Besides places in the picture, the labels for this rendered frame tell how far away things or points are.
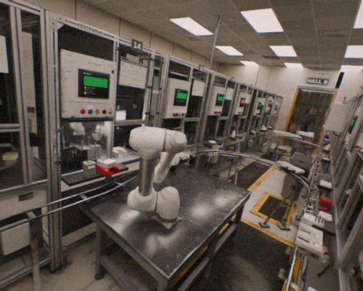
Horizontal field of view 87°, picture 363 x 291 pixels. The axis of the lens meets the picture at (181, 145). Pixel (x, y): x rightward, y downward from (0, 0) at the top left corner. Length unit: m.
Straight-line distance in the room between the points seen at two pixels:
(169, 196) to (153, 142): 0.56
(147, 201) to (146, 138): 0.56
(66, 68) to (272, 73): 8.99
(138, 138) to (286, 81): 8.97
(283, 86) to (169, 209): 8.71
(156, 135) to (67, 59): 0.87
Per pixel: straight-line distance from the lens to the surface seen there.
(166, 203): 1.49
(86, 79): 1.66
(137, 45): 1.97
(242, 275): 2.42
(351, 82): 9.57
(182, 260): 1.40
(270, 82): 9.83
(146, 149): 1.07
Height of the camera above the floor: 1.69
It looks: 16 degrees down
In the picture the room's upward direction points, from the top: 9 degrees clockwise
